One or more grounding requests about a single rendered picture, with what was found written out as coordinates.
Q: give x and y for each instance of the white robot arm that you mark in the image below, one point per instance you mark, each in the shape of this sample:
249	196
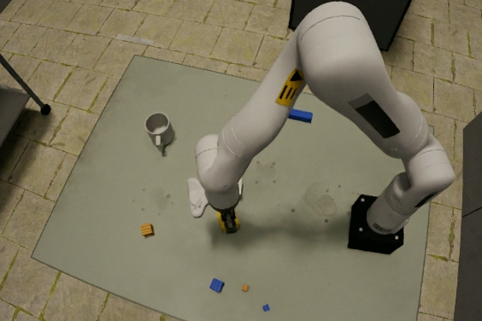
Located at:
342	66

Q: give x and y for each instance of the grey mug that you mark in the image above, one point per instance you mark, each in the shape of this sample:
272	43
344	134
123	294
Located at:
155	123

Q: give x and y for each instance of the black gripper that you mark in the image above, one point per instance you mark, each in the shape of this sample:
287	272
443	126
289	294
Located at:
230	223

